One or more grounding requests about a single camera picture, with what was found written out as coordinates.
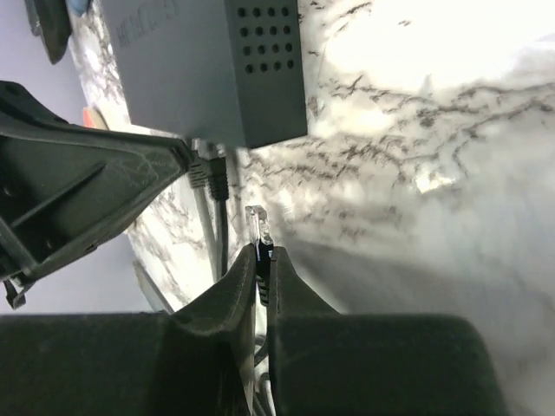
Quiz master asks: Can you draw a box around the grey ethernet cable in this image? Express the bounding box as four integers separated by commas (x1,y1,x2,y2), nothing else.
186,138,218,278

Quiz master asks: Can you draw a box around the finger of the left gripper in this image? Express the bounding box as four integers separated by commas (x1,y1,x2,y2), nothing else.
1,81,193,282

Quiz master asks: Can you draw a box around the aluminium rail frame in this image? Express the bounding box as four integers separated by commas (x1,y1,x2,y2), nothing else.
133,260,174,314

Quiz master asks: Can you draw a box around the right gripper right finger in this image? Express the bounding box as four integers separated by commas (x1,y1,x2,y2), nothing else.
268,247,507,415

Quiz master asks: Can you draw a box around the blue cloth placemat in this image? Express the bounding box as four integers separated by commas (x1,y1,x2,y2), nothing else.
66,0,91,17

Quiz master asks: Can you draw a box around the black power cable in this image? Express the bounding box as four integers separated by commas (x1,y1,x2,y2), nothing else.
206,155,231,283

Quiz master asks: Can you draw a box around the black network switch box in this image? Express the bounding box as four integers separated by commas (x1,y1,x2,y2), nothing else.
101,0,308,149

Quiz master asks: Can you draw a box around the pink and cream plate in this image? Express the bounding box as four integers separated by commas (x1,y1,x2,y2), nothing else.
82,107,109,130

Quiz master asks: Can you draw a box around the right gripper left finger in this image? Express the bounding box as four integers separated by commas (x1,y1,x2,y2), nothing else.
1,245,257,415

